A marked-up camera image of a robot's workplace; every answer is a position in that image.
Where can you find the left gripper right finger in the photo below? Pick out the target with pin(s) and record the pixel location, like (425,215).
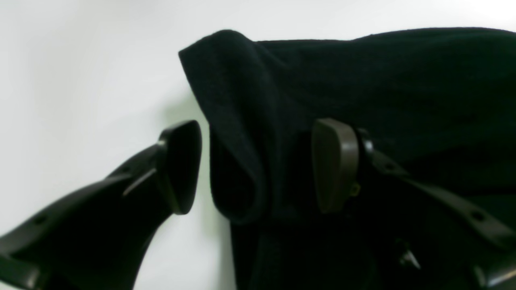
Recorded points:
(422,236)

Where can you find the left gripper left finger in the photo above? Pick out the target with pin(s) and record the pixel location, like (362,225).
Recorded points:
(96,238)

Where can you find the plain black T-shirt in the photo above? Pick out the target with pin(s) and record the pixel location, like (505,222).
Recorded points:
(439,101)

